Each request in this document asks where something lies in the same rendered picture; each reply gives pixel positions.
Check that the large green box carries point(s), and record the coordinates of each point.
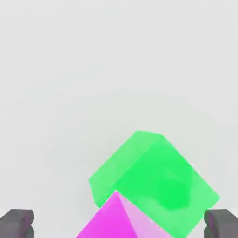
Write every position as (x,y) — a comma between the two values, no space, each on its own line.
(158,176)

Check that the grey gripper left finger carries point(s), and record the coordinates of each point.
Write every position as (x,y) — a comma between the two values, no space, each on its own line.
(15,222)

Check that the small magenta cube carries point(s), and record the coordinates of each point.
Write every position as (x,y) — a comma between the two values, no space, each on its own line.
(111,221)

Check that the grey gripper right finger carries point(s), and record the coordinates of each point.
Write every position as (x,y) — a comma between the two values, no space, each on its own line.
(222,223)

